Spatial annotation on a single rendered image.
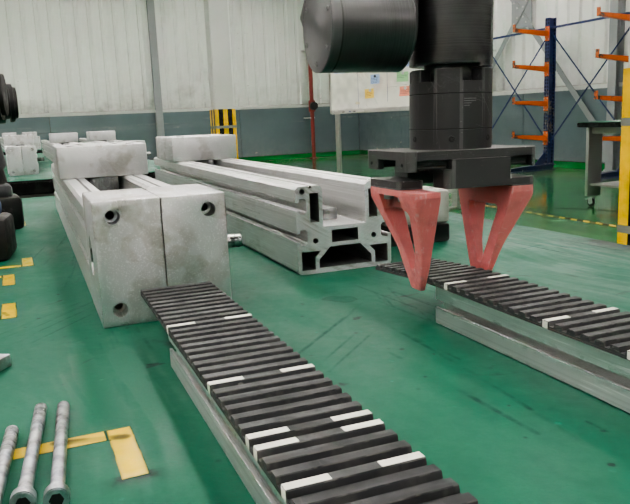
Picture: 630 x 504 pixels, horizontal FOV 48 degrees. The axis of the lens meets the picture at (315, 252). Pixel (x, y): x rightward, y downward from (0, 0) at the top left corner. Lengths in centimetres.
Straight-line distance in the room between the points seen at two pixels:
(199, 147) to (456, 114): 79
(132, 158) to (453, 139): 55
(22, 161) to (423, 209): 216
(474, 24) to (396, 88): 605
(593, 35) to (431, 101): 1083
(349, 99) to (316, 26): 646
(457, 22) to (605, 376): 24
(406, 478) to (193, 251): 35
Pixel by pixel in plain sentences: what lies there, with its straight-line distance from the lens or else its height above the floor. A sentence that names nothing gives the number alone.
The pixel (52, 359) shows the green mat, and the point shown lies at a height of 78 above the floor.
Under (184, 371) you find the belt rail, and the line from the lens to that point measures 41.
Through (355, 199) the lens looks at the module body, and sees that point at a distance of 72.
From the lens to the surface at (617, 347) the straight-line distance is 37.
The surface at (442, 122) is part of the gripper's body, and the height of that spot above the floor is 92.
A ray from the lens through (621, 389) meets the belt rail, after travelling 39.
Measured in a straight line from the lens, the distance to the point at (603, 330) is 40.
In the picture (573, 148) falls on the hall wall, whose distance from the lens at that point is 1150.
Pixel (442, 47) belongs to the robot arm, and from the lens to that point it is 49.
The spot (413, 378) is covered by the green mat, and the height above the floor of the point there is 78.
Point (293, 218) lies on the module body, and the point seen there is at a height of 83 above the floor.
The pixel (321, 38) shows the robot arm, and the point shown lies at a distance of 47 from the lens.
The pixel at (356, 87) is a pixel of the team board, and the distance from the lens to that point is 688.
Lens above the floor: 93
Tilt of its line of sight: 11 degrees down
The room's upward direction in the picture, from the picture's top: 2 degrees counter-clockwise
